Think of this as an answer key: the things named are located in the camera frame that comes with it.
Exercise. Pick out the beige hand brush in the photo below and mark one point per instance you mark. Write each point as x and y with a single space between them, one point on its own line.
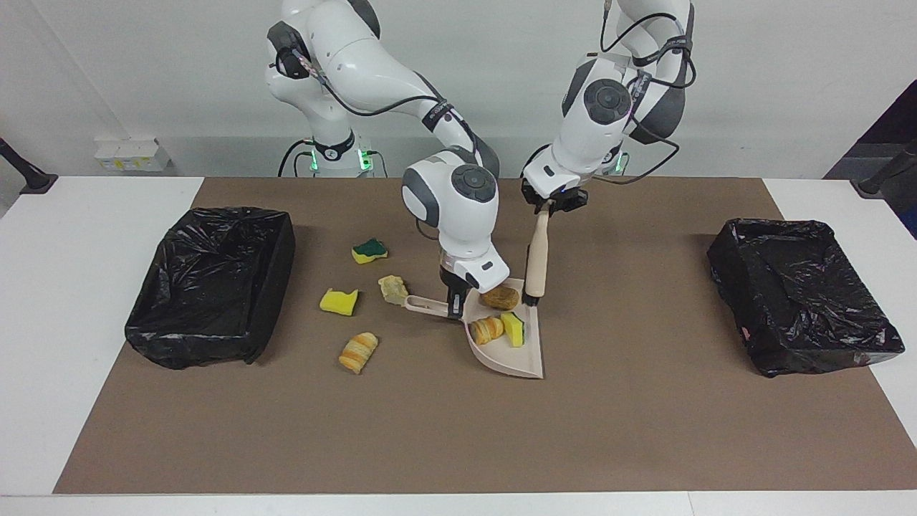
537 258

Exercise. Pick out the brown table mat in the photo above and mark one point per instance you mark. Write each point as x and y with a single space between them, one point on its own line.
645 430

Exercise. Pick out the green and yellow sponge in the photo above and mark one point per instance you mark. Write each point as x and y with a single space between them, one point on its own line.
370 249

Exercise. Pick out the white wall socket box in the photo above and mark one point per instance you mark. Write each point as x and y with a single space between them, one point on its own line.
132 154

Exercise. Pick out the black stand foot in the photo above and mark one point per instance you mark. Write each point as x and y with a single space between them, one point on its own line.
29 175
885 175

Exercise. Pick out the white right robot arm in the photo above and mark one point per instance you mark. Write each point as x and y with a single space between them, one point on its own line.
358 57

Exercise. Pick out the bin with black bag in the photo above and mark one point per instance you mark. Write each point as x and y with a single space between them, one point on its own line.
795 294
208 287

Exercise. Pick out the large yellow sponge piece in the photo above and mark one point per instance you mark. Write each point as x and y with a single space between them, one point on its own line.
338 302

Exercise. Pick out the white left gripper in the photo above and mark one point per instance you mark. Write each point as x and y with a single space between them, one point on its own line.
548 175

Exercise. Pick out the brown bread roll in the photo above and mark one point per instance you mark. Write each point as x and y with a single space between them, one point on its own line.
500 298

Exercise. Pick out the striped bread roll piece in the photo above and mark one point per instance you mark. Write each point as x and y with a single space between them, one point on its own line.
358 351
487 330

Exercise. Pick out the beige plastic dustpan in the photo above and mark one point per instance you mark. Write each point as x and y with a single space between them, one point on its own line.
512 358

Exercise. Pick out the pale torn bread chunk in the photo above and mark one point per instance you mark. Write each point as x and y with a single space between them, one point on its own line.
392 288

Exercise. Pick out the small yellow sponge wedge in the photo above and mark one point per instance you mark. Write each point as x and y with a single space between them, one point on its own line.
512 328

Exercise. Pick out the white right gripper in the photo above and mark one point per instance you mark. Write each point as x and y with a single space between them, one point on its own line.
480 269

